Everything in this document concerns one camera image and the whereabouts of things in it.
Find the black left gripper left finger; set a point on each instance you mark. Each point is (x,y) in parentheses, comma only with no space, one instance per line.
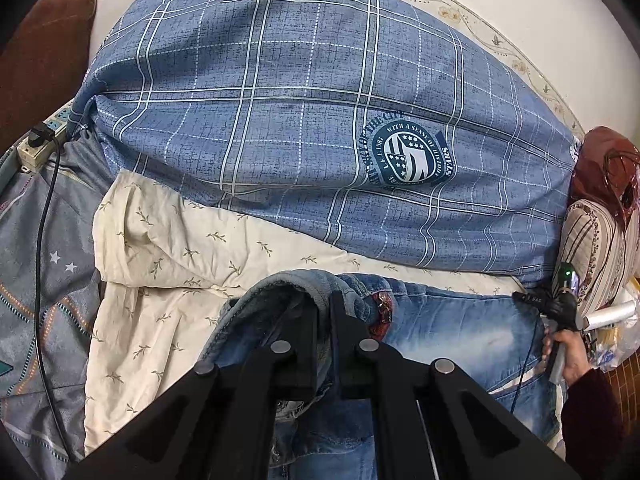
(216,422)

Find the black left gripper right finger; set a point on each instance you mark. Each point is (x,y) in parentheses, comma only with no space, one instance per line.
(432,421)

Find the blue denim jeans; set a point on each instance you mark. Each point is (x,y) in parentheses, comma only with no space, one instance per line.
(492,338)

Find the right hand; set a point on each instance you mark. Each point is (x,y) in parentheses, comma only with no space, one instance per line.
(576,359)

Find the white plastic roll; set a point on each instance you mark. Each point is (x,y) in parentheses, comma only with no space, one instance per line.
(607,316)

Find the clear plastic bag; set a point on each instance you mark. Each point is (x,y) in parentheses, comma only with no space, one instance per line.
(615,343)

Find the striped beige pillow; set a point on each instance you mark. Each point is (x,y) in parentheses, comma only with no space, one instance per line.
(604,255)

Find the dark red cloth bag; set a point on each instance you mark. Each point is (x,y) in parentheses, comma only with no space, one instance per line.
(607,173)

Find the cream leaf-print bed sheet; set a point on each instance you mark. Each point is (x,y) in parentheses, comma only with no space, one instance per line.
(169,265)

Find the grey patterned blanket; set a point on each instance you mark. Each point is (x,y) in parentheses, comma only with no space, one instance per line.
(50,295)

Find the blue plaid duvet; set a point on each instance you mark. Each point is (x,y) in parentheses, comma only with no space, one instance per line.
(367,124)

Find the white power strip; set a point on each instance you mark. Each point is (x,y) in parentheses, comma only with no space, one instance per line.
(35,148)

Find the brown headboard cushion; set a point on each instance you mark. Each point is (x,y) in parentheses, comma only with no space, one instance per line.
(43,64)

